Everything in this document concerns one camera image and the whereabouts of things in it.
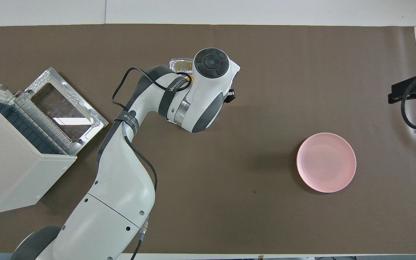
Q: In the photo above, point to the brown table mat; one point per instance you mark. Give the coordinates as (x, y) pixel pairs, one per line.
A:
(265, 108)

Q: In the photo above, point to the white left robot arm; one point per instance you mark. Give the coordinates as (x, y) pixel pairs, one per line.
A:
(121, 202)

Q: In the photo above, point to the aluminium foil tray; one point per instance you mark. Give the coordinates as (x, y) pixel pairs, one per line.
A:
(172, 64)

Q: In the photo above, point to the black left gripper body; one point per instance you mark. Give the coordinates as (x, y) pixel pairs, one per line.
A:
(230, 96)

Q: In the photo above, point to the pink round plate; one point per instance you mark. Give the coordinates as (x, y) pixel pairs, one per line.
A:
(326, 162)

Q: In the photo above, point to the glass oven door metal frame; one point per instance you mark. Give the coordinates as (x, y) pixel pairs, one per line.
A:
(67, 108)

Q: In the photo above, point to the white toaster oven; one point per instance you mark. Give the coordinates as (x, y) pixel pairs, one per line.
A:
(9, 173)

